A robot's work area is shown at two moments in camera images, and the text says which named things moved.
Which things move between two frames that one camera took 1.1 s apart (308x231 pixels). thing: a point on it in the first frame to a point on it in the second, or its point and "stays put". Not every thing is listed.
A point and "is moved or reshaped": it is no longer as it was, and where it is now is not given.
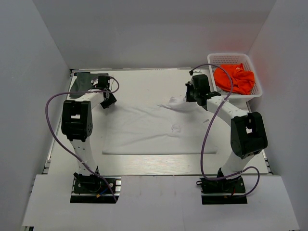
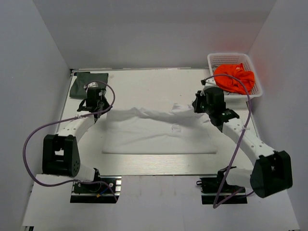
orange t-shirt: x=243 y=81 stays put
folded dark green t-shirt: x=83 y=82 stays put
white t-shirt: x=177 y=127 is moved or reshaped
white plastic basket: x=229 y=60 stays put
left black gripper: x=105 y=105 to x=107 y=105
